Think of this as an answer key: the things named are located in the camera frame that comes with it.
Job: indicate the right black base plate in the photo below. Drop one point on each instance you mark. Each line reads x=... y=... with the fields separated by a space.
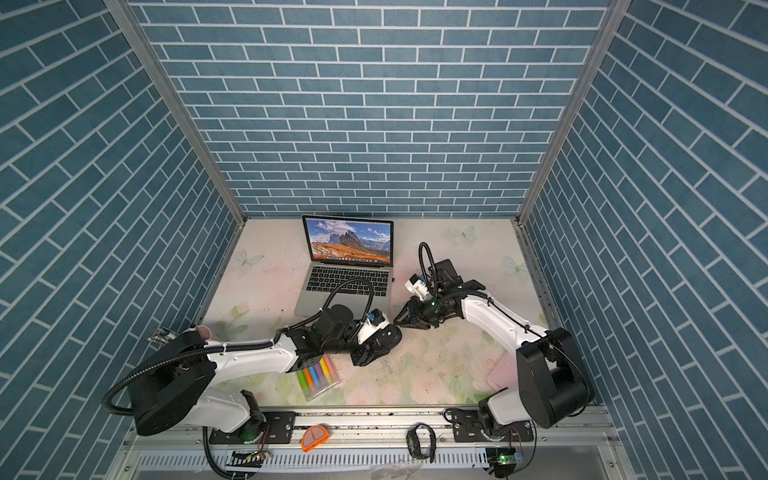
x=468 y=427

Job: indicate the black wristwatch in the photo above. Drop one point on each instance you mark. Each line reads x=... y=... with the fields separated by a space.
x=421 y=442

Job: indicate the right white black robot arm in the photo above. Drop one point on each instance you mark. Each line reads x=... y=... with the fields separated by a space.
x=552 y=382

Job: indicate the pink notebook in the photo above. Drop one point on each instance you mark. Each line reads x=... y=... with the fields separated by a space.
x=503 y=375

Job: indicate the small circuit board with wires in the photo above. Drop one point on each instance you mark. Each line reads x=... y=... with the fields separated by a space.
x=241 y=460

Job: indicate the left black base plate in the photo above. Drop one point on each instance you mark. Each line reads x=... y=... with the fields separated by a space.
x=272 y=427

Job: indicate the pack of coloured highlighters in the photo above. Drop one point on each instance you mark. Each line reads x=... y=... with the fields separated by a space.
x=317 y=379

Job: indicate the orange semicircular tool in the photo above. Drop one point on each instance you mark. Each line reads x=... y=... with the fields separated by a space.
x=313 y=437

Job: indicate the aluminium front rail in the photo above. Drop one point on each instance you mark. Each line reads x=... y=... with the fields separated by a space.
x=370 y=443

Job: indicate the silver laptop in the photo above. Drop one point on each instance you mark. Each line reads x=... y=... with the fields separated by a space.
x=355 y=256

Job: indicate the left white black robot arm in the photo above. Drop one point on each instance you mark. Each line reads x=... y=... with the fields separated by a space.
x=178 y=384

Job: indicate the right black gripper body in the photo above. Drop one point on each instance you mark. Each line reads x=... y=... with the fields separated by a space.
x=427 y=313

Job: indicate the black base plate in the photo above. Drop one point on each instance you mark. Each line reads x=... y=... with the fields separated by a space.
x=468 y=427
x=272 y=427

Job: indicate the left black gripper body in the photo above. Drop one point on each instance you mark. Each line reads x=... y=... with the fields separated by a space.
x=360 y=355

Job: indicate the pink pen holder cup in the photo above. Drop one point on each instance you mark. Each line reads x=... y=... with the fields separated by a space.
x=164 y=336

